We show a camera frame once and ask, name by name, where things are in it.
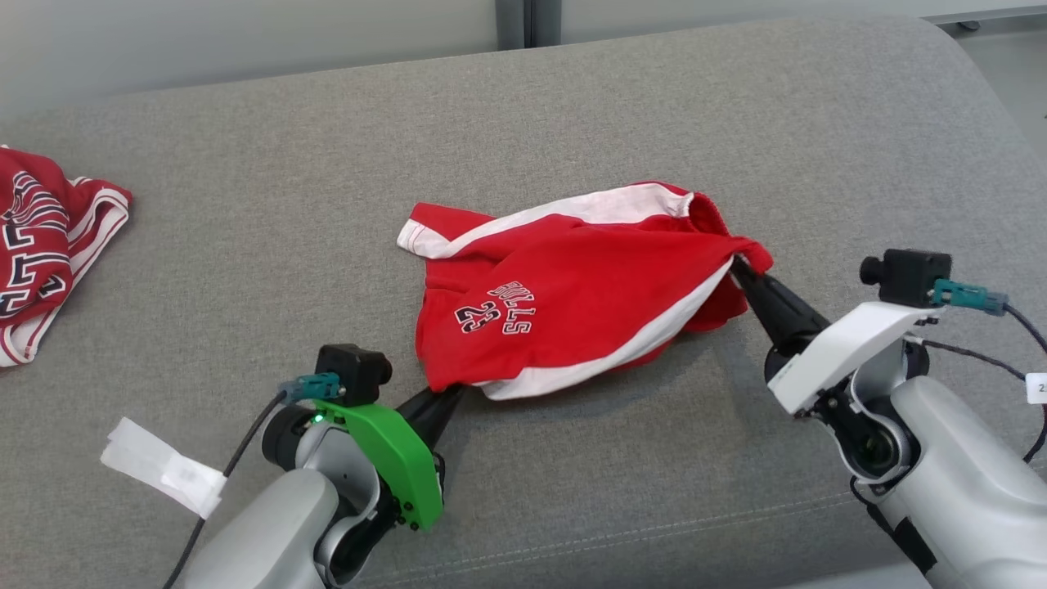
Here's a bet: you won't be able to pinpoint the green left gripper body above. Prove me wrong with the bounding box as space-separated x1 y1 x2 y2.
315 402 445 531

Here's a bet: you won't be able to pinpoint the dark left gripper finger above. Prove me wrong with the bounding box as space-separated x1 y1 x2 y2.
398 384 464 426
417 388 465 449

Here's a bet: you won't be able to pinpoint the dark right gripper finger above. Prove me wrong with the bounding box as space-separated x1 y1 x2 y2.
732 262 807 353
734 256 829 332

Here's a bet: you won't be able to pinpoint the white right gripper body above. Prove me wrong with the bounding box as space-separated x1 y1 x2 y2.
765 301 946 418

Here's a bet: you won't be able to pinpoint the red shorts with white stripe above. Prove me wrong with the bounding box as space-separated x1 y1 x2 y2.
398 181 774 402

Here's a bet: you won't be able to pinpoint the red jersey with white sleeves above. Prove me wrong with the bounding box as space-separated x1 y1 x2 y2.
0 146 133 367

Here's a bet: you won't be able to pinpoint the white tape flag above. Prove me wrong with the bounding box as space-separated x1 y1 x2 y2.
101 417 227 519

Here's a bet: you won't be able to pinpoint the grey fabric sofa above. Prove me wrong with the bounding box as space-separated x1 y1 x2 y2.
0 15 1047 589

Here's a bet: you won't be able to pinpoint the black left camera cable, teal plug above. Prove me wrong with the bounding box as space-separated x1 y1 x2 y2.
162 372 341 589

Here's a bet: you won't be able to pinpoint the black camera cable, teal plug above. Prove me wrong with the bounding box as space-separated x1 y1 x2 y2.
932 278 1047 354
162 372 341 589

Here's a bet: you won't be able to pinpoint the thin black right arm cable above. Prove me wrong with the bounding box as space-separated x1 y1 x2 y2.
908 335 1047 465

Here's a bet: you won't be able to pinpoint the black right camera cable, teal plug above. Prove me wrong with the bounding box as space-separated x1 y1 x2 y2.
932 278 1047 354

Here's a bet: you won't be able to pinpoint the grey baseboard rail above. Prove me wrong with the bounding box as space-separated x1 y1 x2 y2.
920 3 1047 24

